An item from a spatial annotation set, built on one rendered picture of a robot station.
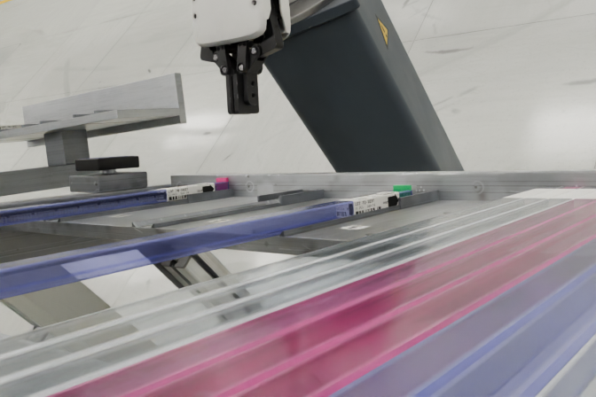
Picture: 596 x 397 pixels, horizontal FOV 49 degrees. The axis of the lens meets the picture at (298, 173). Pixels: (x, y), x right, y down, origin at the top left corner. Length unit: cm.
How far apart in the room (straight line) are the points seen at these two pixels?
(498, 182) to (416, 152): 57
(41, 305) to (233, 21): 44
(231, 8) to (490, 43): 133
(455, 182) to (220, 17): 30
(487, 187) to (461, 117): 122
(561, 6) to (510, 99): 36
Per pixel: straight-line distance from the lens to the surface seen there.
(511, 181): 50
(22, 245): 62
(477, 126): 168
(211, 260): 79
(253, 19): 65
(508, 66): 181
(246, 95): 67
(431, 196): 51
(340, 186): 57
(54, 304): 90
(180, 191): 61
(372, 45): 94
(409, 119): 102
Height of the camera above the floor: 109
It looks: 36 degrees down
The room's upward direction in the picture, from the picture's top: 36 degrees counter-clockwise
